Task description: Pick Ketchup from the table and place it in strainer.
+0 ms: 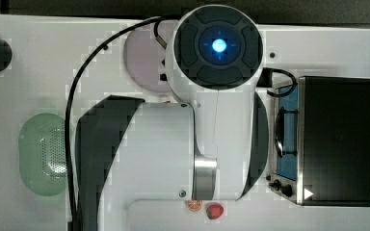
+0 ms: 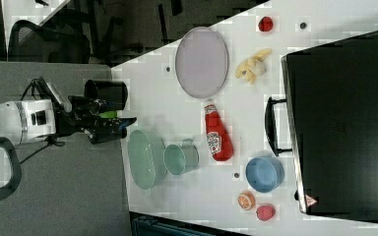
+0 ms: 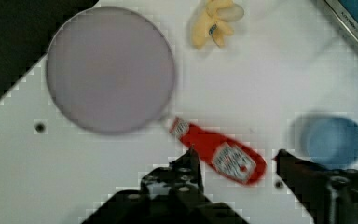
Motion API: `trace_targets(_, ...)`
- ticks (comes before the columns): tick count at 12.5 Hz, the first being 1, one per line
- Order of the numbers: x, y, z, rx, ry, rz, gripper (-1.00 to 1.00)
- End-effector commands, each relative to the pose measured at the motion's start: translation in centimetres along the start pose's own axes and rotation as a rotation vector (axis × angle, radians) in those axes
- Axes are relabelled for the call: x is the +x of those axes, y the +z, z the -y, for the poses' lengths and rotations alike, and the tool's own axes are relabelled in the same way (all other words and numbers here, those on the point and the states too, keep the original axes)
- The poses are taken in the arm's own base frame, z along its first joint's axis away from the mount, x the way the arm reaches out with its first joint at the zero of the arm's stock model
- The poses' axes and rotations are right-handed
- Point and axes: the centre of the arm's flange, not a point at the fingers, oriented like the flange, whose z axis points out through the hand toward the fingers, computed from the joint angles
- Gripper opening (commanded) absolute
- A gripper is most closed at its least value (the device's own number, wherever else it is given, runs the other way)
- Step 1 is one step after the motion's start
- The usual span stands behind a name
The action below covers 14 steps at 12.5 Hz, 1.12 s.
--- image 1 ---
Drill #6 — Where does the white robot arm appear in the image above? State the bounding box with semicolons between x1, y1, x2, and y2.
68;5;269;231

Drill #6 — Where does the pale pink round plate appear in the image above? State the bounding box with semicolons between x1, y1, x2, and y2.
123;23;170;93

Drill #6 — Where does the orange slice toy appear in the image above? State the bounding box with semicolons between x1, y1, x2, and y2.
186;200;202;212

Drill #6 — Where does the red strawberry toy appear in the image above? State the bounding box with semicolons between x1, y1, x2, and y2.
206;203;225;220

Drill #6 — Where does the black toaster oven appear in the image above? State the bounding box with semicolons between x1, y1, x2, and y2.
267;76;370;207

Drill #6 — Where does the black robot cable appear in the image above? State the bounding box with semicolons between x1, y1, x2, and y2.
64;16;165;222

